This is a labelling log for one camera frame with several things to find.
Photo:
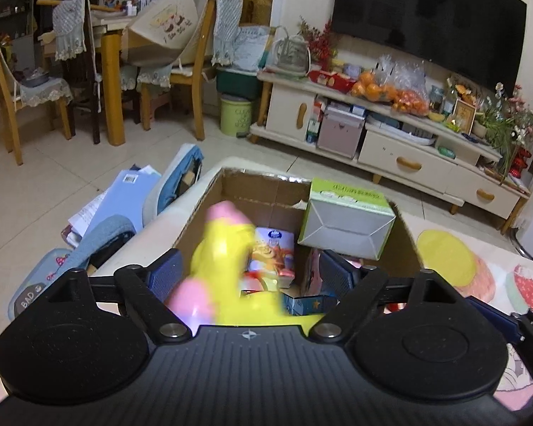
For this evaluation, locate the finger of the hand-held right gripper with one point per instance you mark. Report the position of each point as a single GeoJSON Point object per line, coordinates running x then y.
{"type": "Point", "coordinates": [499, 321]}

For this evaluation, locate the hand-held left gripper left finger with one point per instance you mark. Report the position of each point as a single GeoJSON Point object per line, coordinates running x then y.
{"type": "Point", "coordinates": [166, 275]}

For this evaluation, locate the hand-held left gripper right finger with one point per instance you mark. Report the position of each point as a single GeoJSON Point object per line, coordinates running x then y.
{"type": "Point", "coordinates": [337, 270]}

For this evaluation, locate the pink cartoon print box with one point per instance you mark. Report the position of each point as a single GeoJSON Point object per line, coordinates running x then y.
{"type": "Point", "coordinates": [308, 275]}

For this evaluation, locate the green medicine box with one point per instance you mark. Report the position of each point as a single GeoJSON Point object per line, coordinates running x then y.
{"type": "Point", "coordinates": [346, 217]}

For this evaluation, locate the yellow and pink plastic toy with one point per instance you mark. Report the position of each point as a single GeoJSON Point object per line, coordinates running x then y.
{"type": "Point", "coordinates": [222, 266]}

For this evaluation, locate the blue tissue pack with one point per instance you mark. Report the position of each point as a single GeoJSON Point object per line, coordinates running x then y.
{"type": "Point", "coordinates": [271, 257]}

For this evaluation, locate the green milk cardboard box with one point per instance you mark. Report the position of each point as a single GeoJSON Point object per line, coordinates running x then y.
{"type": "Point", "coordinates": [257, 195]}

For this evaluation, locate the blue denim cloth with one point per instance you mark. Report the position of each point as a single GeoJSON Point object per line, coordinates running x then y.
{"type": "Point", "coordinates": [106, 239]}

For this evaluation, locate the blue book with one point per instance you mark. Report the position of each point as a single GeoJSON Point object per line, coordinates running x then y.
{"type": "Point", "coordinates": [133, 195]}

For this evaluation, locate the white papers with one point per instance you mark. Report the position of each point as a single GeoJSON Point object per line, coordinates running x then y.
{"type": "Point", "coordinates": [86, 219]}

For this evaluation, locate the light blue printed bag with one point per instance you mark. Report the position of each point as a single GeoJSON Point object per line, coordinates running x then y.
{"type": "Point", "coordinates": [40, 284]}

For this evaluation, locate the cream television cabinet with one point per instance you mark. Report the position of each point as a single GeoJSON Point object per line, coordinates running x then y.
{"type": "Point", "coordinates": [404, 159]}

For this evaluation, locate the silver pink storage case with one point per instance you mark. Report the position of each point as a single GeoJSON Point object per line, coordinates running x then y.
{"type": "Point", "coordinates": [340, 135]}

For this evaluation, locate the stack of thin books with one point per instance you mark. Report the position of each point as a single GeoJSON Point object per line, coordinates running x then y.
{"type": "Point", "coordinates": [506, 179]}

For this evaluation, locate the white flat tray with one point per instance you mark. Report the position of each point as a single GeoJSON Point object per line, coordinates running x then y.
{"type": "Point", "coordinates": [399, 128]}

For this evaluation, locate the small green box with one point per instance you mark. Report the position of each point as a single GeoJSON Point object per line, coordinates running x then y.
{"type": "Point", "coordinates": [446, 151]}

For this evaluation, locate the light green bucket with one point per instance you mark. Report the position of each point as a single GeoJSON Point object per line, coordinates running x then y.
{"type": "Point", "coordinates": [236, 117]}

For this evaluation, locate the bananas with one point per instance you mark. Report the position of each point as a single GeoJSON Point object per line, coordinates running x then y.
{"type": "Point", "coordinates": [435, 116]}

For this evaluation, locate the green potted plant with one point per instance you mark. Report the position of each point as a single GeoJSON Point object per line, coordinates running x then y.
{"type": "Point", "coordinates": [497, 137]}

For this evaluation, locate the clear bag of oranges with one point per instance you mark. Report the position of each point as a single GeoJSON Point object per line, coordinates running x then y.
{"type": "Point", "coordinates": [373, 86]}

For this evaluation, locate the clear bag of tangerines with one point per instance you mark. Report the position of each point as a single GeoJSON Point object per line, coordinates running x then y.
{"type": "Point", "coordinates": [411, 97]}

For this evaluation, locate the red snack packet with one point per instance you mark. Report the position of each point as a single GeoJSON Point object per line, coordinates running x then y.
{"type": "Point", "coordinates": [331, 80]}

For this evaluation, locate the dark wooden chair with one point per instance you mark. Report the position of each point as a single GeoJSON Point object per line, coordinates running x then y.
{"type": "Point", "coordinates": [82, 97]}

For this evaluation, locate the glass jar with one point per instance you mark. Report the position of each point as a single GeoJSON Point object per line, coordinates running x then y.
{"type": "Point", "coordinates": [436, 100]}

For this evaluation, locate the wooden dining chair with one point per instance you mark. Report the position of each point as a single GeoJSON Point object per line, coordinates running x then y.
{"type": "Point", "coordinates": [9, 97]}
{"type": "Point", "coordinates": [200, 80]}

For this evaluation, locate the green storage bin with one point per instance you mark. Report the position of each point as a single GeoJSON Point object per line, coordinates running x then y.
{"type": "Point", "coordinates": [237, 84]}

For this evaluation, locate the yellow wooden dining table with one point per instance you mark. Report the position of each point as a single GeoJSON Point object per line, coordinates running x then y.
{"type": "Point", "coordinates": [113, 75]}

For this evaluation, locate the pink flower bouquet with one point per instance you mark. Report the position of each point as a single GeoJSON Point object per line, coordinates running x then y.
{"type": "Point", "coordinates": [524, 115]}

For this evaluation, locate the glass kettle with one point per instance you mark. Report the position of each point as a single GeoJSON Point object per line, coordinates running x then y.
{"type": "Point", "coordinates": [291, 53]}

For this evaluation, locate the red berry branches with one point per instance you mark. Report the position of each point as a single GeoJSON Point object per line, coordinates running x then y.
{"type": "Point", "coordinates": [317, 42]}

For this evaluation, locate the white printed plastic bag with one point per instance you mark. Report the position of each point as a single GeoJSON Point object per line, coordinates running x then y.
{"type": "Point", "coordinates": [251, 49]}

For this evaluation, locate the beige cartoon canvas bag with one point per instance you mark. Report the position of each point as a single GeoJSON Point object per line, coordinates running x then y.
{"type": "Point", "coordinates": [168, 26]}

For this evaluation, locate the grey lace chair cover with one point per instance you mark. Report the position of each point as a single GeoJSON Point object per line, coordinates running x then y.
{"type": "Point", "coordinates": [226, 26]}
{"type": "Point", "coordinates": [71, 26]}

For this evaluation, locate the black flat television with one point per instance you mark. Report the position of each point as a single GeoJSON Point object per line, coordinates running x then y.
{"type": "Point", "coordinates": [426, 13]}

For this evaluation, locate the wooden photo frame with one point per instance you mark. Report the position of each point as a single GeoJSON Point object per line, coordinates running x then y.
{"type": "Point", "coordinates": [464, 117]}

